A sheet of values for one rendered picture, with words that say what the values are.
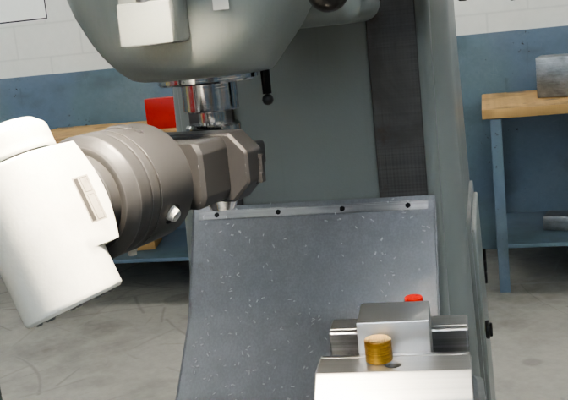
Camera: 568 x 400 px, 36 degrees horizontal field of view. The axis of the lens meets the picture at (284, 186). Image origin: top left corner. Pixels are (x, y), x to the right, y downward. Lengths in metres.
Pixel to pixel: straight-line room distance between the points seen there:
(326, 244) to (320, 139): 0.13
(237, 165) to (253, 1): 0.13
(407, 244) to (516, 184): 3.92
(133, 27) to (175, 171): 0.10
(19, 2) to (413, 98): 4.66
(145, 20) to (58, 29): 4.88
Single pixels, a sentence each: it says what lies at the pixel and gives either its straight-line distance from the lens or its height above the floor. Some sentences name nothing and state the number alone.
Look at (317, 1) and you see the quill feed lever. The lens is 0.62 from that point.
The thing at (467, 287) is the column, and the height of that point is 0.99.
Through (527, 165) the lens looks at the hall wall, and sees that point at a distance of 4.98.
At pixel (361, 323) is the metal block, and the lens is 0.74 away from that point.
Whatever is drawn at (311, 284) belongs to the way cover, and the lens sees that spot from 1.10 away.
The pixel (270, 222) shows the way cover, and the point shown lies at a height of 1.10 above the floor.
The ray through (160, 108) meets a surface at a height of 0.99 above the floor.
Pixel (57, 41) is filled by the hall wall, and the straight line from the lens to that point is 5.51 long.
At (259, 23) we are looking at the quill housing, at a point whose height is 1.35.
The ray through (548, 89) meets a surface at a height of 0.92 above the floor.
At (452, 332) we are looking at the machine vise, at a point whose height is 1.07.
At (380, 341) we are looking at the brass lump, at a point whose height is 1.09.
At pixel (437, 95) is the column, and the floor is 1.24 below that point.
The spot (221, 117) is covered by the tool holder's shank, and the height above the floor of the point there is 1.27.
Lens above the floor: 1.34
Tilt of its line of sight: 10 degrees down
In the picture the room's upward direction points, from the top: 6 degrees counter-clockwise
